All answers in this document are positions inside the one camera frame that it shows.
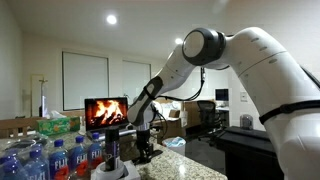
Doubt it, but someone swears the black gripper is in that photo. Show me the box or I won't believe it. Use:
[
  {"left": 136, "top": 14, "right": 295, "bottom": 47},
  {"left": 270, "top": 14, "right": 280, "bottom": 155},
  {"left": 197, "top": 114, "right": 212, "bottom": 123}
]
[{"left": 136, "top": 129, "right": 152, "bottom": 153}]

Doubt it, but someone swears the clear seal tape roll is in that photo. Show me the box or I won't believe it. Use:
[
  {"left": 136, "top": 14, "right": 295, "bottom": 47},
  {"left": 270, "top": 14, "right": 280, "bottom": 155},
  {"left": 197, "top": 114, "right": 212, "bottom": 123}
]
[{"left": 94, "top": 161, "right": 124, "bottom": 180}]

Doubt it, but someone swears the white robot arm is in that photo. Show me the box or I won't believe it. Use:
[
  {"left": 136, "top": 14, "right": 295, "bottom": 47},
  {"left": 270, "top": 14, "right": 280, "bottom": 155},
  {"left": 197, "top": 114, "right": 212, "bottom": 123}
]
[{"left": 128, "top": 27, "right": 320, "bottom": 180}]

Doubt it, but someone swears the green tissue box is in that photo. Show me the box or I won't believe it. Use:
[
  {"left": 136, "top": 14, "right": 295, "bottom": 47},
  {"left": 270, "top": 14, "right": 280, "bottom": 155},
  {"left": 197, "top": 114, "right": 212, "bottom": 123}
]
[{"left": 36, "top": 116, "right": 80, "bottom": 136}]

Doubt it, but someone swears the Fiji water bottle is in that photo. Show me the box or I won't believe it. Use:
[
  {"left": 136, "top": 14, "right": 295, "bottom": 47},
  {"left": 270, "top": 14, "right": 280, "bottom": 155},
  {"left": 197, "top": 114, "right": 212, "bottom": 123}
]
[
  {"left": 49, "top": 139, "right": 69, "bottom": 180},
  {"left": 69, "top": 136, "right": 88, "bottom": 180},
  {"left": 0, "top": 155, "right": 28, "bottom": 180},
  {"left": 88, "top": 133, "right": 103, "bottom": 169},
  {"left": 24, "top": 149, "right": 49, "bottom": 180}
]

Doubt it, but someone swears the open laptop showing fire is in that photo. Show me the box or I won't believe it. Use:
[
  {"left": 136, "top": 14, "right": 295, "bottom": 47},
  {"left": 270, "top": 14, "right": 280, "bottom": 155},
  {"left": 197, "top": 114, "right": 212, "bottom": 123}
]
[{"left": 84, "top": 97, "right": 135, "bottom": 140}]

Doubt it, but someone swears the right window blind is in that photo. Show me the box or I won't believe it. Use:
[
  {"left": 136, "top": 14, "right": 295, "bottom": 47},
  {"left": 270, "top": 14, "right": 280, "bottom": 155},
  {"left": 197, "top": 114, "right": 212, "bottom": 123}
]
[{"left": 123, "top": 61, "right": 151, "bottom": 105}]

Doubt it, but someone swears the window blind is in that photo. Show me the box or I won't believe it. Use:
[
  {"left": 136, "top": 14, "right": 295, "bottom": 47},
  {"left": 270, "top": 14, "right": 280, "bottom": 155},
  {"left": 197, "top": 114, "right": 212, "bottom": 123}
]
[
  {"left": 123, "top": 61, "right": 151, "bottom": 105},
  {"left": 62, "top": 52, "right": 109, "bottom": 110}
]

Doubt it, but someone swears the black office chair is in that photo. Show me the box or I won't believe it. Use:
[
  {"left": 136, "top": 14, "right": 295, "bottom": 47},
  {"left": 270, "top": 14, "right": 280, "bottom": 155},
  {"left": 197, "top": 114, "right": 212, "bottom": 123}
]
[{"left": 197, "top": 100, "right": 222, "bottom": 128}]

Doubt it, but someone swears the left window blind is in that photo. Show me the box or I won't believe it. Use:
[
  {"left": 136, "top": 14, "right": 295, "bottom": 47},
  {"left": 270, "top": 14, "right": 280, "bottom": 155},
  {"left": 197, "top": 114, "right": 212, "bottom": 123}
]
[{"left": 62, "top": 52, "right": 109, "bottom": 110}]

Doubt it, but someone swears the computer monitor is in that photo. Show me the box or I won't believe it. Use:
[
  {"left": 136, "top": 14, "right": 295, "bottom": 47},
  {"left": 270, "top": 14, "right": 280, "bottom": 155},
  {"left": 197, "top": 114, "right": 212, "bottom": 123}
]
[{"left": 215, "top": 89, "right": 229, "bottom": 101}]

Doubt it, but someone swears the black cabinet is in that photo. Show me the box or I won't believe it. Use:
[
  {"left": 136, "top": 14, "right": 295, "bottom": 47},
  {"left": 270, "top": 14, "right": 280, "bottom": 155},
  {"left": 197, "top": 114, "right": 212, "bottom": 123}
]
[{"left": 214, "top": 126, "right": 284, "bottom": 180}]

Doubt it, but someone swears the wooden chair back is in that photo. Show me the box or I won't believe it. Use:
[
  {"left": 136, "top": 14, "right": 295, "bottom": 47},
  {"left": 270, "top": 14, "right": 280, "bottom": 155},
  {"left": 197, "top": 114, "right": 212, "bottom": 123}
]
[{"left": 0, "top": 117, "right": 42, "bottom": 138}]

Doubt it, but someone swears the ceiling light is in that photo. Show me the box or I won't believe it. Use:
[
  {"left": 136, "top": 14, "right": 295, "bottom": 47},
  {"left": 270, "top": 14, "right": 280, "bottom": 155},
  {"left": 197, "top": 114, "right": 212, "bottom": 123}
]
[{"left": 106, "top": 14, "right": 117, "bottom": 25}]

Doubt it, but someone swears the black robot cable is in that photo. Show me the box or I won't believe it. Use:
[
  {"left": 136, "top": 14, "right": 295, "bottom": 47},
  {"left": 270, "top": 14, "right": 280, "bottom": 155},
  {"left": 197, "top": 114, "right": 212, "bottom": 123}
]
[{"left": 151, "top": 66, "right": 206, "bottom": 141}]

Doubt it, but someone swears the wall light switch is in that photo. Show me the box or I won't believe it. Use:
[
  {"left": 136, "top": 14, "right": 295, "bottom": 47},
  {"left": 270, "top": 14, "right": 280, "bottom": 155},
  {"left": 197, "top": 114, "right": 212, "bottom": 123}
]
[{"left": 240, "top": 92, "right": 248, "bottom": 102}]

